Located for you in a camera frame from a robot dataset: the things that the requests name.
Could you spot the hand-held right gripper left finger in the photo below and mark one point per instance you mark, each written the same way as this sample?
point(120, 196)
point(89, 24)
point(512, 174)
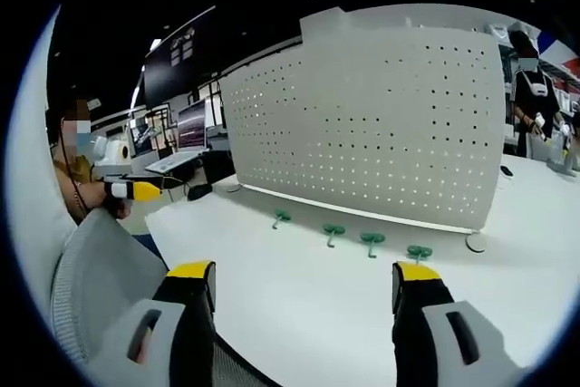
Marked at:
point(183, 314)

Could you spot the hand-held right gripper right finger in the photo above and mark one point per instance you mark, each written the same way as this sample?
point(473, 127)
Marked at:
point(423, 310)

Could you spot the white perforated mounting plate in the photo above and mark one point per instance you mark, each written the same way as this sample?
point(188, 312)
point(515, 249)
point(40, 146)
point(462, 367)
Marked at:
point(362, 133)

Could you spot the round white plate foot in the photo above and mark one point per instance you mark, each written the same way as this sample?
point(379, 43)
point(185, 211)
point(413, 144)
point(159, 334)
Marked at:
point(476, 242)
point(233, 188)

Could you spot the person's left hand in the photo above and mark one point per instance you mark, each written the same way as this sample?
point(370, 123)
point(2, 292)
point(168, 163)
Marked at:
point(118, 209)

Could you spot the white round-eyed device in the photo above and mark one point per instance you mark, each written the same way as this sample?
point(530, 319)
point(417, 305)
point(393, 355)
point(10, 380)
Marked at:
point(111, 151)

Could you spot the computer monitor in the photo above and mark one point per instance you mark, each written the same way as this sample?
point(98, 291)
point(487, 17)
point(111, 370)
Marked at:
point(142, 137)
point(192, 126)

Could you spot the black computer mouse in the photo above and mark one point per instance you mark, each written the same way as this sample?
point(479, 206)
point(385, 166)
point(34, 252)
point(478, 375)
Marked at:
point(199, 191)

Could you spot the person's upper body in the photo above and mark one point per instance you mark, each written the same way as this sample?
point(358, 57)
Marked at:
point(84, 165)

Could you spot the grey mesh office chair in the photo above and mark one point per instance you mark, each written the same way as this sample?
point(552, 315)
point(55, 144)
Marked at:
point(109, 264)

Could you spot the large black display board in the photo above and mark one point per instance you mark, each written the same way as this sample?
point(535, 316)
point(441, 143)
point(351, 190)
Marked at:
point(179, 60)

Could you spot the small black object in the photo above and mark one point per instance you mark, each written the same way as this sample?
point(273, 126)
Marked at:
point(506, 171)

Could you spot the grey stand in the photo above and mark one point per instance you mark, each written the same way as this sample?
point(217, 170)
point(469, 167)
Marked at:
point(560, 165)

